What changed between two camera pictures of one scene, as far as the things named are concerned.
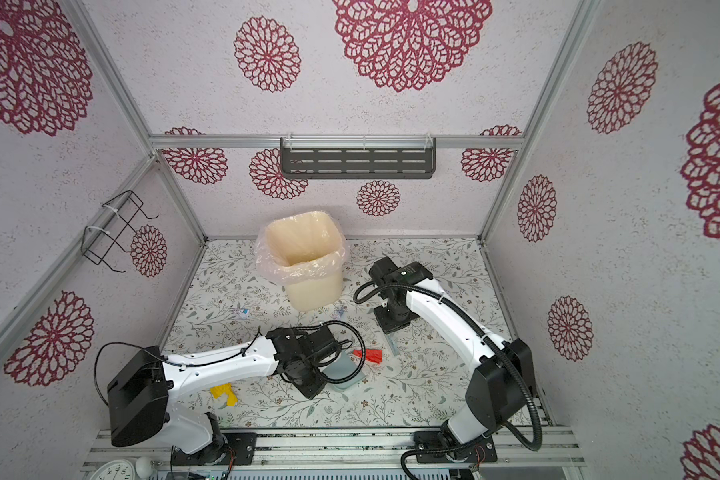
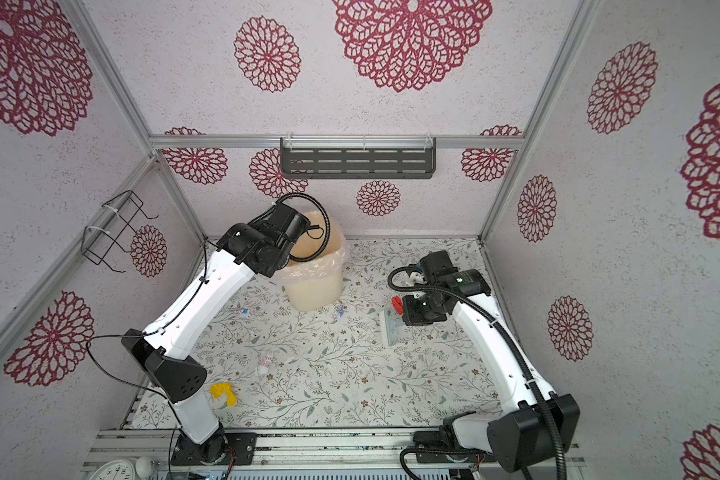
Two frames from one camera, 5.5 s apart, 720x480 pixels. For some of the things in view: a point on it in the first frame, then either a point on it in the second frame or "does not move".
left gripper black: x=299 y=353 -> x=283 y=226
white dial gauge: x=118 y=469 does not move
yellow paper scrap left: x=227 y=389 does not move
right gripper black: x=386 y=324 -> x=410 y=314
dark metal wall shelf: x=358 y=157 does not move
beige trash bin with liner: x=306 y=252 does not move
